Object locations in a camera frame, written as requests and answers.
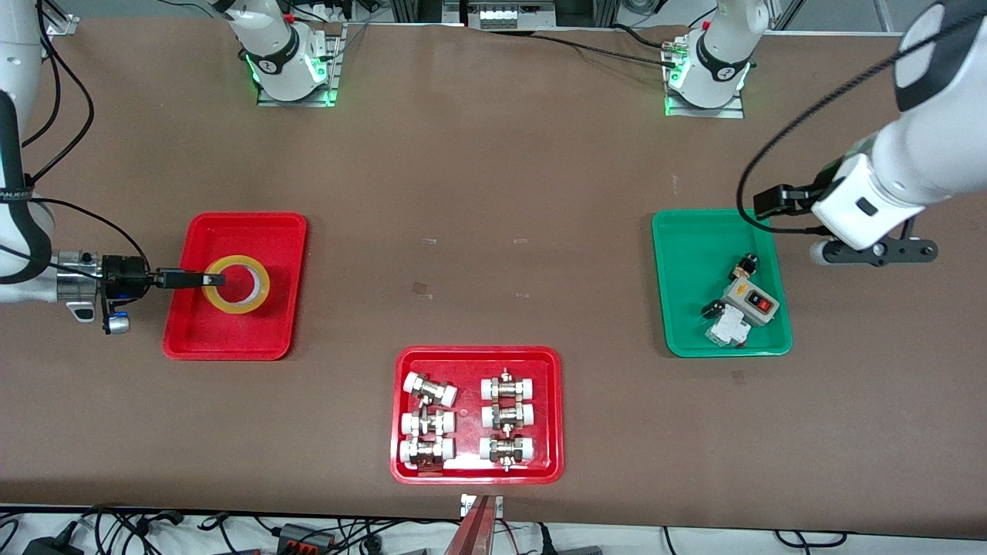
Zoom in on yellow transparent tape roll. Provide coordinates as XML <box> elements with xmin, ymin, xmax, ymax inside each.
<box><xmin>202</xmin><ymin>254</ymin><xmax>271</xmax><ymax>315</ymax></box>

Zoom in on empty-style red plastic tray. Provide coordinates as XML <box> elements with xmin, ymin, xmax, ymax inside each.
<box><xmin>162</xmin><ymin>212</ymin><xmax>308</xmax><ymax>362</ymax></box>

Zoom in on green plastic tray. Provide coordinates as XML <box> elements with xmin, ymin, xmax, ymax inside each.
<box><xmin>652</xmin><ymin>208</ymin><xmax>793</xmax><ymax>358</ymax></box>

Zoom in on red tray holding fittings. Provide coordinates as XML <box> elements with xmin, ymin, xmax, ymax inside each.
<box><xmin>389</xmin><ymin>345</ymin><xmax>564</xmax><ymax>486</ymax></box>

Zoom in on white circuit breaker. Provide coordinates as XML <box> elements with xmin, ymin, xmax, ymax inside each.
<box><xmin>706</xmin><ymin>304</ymin><xmax>753</xmax><ymax>349</ymax></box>

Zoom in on metal pipe fitting white caps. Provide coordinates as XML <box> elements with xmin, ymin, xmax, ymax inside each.
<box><xmin>403</xmin><ymin>372</ymin><xmax>458</xmax><ymax>408</ymax></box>
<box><xmin>480</xmin><ymin>401</ymin><xmax>535</xmax><ymax>430</ymax></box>
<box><xmin>480</xmin><ymin>368</ymin><xmax>537</xmax><ymax>402</ymax></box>
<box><xmin>399</xmin><ymin>437</ymin><xmax>456</xmax><ymax>471</ymax></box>
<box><xmin>400</xmin><ymin>409</ymin><xmax>456</xmax><ymax>437</ymax></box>
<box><xmin>479</xmin><ymin>434</ymin><xmax>535</xmax><ymax>472</ymax></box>

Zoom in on black power adapter red plugs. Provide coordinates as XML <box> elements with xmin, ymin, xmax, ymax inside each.
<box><xmin>278</xmin><ymin>523</ymin><xmax>337</xmax><ymax>553</ymax></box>

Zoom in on white power strip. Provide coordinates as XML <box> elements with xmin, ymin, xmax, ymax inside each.
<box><xmin>467</xmin><ymin>0</ymin><xmax>558</xmax><ymax>30</ymax></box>

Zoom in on red aluminium bar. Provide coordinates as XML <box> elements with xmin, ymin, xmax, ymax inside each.
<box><xmin>443</xmin><ymin>495</ymin><xmax>494</xmax><ymax>555</ymax></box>

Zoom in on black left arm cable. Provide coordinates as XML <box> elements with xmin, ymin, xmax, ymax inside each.
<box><xmin>736</xmin><ymin>8</ymin><xmax>987</xmax><ymax>234</ymax></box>

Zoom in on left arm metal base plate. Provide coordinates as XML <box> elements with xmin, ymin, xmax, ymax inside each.
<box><xmin>665</xmin><ymin>39</ymin><xmax>746</xmax><ymax>119</ymax></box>

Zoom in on grey switch box red button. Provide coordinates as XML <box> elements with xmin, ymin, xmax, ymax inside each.
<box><xmin>721</xmin><ymin>277</ymin><xmax>780</xmax><ymax>328</ymax></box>

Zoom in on black cable on table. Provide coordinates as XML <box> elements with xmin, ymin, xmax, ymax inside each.
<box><xmin>532</xmin><ymin>31</ymin><xmax>681</xmax><ymax>67</ymax></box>

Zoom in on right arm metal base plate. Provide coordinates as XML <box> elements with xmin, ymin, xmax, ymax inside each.
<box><xmin>257</xmin><ymin>23</ymin><xmax>342</xmax><ymax>107</ymax></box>

